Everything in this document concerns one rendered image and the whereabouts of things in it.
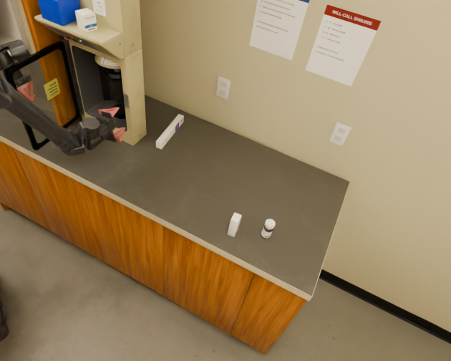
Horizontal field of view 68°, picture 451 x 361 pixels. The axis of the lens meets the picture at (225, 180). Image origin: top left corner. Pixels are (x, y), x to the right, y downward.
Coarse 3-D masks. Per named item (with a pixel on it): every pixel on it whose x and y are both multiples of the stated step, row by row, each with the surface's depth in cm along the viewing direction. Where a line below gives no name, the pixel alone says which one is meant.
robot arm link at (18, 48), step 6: (12, 42) 130; (18, 42) 131; (0, 48) 127; (12, 48) 131; (18, 48) 131; (24, 48) 132; (18, 54) 132; (24, 54) 133; (30, 54) 134; (18, 60) 133
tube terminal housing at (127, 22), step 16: (80, 0) 126; (112, 0) 119; (128, 0) 122; (96, 16) 127; (112, 16) 124; (128, 16) 125; (128, 32) 129; (128, 48) 133; (128, 64) 137; (128, 80) 142; (128, 96) 147; (144, 96) 158; (128, 112) 153; (144, 112) 164; (128, 128) 161; (144, 128) 170
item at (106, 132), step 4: (100, 120) 133; (104, 120) 131; (108, 120) 131; (100, 124) 134; (104, 124) 133; (108, 124) 132; (100, 128) 131; (104, 128) 132; (108, 128) 133; (100, 132) 130; (104, 132) 131; (108, 132) 133; (112, 132) 135; (100, 136) 130; (104, 136) 132; (108, 136) 134; (112, 136) 135; (112, 140) 137
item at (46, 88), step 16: (32, 64) 131; (48, 64) 138; (64, 64) 147; (16, 80) 127; (32, 80) 134; (48, 80) 141; (64, 80) 150; (32, 96) 137; (48, 96) 144; (64, 96) 154; (48, 112) 148; (64, 112) 158; (32, 128) 143
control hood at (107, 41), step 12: (48, 24) 125; (72, 24) 125; (72, 36) 126; (84, 36) 121; (96, 36) 122; (108, 36) 123; (120, 36) 126; (96, 48) 130; (108, 48) 123; (120, 48) 129
